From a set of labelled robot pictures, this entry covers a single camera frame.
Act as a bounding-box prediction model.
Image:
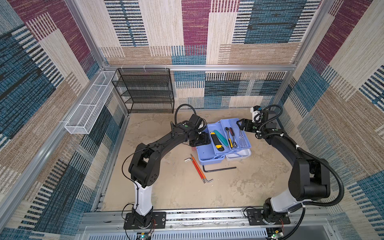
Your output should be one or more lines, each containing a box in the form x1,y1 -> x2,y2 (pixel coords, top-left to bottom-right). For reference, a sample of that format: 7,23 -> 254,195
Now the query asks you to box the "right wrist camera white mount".
250,106 -> 263,123

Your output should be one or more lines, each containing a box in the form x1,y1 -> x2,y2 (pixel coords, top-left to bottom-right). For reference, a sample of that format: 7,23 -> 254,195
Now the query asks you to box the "aluminium front rail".
77,205 -> 331,232

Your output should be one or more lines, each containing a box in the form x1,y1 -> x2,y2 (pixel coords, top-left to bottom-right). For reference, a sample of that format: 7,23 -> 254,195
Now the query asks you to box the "white wire mesh basket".
65,71 -> 115,135

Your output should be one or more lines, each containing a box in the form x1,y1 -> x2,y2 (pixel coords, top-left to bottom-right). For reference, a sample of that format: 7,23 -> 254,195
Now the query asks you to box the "teal utility knife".
214,130 -> 229,147

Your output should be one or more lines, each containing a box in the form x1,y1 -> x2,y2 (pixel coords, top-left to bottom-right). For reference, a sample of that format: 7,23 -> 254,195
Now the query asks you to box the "black hex key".
202,166 -> 237,173

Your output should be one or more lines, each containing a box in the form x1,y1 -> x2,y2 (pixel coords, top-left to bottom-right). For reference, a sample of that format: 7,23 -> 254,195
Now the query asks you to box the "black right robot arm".
236,105 -> 345,224

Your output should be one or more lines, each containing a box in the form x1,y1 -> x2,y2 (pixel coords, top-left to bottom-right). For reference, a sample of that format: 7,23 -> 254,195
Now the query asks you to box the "black yellow utility knife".
210,132 -> 225,152

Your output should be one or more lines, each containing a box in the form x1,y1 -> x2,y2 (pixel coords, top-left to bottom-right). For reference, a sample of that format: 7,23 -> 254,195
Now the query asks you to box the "black wire shelf rack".
112,68 -> 175,114

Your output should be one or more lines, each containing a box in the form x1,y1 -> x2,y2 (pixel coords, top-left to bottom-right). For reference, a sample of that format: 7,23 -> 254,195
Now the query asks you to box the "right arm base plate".
244,208 -> 291,226

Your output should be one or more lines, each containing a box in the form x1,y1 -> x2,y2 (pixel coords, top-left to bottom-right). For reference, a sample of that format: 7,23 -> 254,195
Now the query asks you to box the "yellow black handle ratchet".
225,127 -> 234,149

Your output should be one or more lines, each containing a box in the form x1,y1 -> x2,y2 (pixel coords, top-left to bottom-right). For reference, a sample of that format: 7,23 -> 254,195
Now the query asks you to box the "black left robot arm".
122,104 -> 208,228

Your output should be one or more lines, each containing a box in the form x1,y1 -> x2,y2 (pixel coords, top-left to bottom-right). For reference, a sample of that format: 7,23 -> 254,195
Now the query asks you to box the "red hex key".
184,158 -> 206,184

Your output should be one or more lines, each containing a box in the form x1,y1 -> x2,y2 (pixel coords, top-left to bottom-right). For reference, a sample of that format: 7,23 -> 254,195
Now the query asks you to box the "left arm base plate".
124,212 -> 167,230

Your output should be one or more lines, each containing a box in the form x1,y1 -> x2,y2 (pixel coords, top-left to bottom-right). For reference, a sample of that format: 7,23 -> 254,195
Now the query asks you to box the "white and blue toolbox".
197,118 -> 252,166

